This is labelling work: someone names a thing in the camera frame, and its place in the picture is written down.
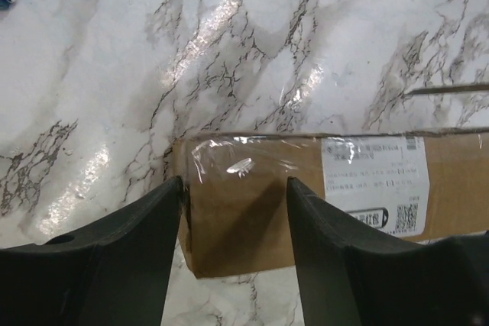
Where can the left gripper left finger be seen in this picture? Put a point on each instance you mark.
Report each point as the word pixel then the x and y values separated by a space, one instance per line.
pixel 114 271

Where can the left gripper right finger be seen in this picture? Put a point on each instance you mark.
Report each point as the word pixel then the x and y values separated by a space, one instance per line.
pixel 352 274

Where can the brown cardboard express box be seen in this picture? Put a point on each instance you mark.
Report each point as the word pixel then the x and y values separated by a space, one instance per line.
pixel 252 202

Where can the red black utility knife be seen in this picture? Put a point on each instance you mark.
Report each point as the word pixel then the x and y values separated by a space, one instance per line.
pixel 477 87

